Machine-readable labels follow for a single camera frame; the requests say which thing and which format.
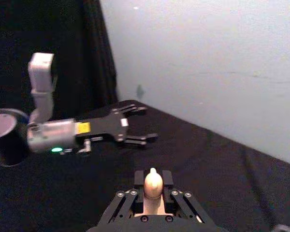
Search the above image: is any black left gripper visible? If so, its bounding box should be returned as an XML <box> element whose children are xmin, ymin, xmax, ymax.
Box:
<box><xmin>74</xmin><ymin>103</ymin><xmax>159</xmax><ymax>147</ymax></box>

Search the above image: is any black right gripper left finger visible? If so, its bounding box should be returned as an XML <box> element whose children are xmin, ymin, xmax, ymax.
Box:
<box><xmin>100</xmin><ymin>170</ymin><xmax>145</xmax><ymax>224</ymax></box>

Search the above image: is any black hanging curtain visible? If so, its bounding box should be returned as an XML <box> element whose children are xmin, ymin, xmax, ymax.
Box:
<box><xmin>0</xmin><ymin>0</ymin><xmax>119</xmax><ymax>121</ymax></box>

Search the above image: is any black table cloth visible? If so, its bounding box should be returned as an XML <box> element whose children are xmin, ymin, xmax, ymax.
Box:
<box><xmin>0</xmin><ymin>100</ymin><xmax>290</xmax><ymax>232</ymax></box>

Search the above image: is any small white plastic piece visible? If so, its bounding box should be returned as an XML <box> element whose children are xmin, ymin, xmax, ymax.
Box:
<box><xmin>134</xmin><ymin>167</ymin><xmax>174</xmax><ymax>218</ymax></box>

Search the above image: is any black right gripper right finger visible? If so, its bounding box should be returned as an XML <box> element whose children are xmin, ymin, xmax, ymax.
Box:
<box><xmin>161</xmin><ymin>170</ymin><xmax>210</xmax><ymax>224</ymax></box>

